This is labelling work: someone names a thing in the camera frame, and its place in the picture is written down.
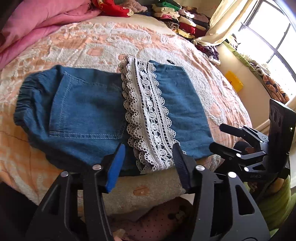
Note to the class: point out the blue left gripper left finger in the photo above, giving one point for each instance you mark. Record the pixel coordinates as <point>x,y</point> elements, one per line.
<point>115,167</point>

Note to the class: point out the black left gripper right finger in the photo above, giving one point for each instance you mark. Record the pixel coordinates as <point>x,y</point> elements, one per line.
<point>185,166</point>

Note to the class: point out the blue denim pants lace trim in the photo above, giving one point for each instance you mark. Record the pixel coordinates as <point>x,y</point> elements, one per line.
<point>76,116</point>

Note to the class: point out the green sleeve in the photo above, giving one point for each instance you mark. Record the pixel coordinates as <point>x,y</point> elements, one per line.
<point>277,204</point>

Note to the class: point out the pink dotted fabric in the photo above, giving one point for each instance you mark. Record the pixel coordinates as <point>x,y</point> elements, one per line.
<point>167,221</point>

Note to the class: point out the patterned cloth on sill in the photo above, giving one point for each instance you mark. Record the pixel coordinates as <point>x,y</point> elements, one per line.
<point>262,74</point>

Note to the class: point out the yellow box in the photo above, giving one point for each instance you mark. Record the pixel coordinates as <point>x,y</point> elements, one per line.
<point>234,81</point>

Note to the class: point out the purple white garment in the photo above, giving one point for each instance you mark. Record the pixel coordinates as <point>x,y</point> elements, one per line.
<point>211,53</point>

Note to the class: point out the peach white bear blanket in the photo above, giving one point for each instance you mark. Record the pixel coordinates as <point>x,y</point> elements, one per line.
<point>101,43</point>

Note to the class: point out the pile of folded clothes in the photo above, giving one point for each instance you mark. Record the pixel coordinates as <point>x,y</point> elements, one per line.
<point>185,21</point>

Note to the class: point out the cream yellow curtain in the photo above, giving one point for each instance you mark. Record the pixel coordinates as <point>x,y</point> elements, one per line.
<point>226,17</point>

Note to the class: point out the red floral cloth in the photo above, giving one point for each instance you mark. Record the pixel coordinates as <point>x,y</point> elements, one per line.
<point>109,8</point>

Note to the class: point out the mauve fluffy garment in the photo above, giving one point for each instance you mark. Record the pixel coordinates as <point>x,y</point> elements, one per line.
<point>134,6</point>

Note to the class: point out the pink folded quilt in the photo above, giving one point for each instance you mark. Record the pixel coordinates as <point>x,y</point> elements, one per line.
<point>32,20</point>

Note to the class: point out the window with dark frame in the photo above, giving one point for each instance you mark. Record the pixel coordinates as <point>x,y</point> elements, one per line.
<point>267,36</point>

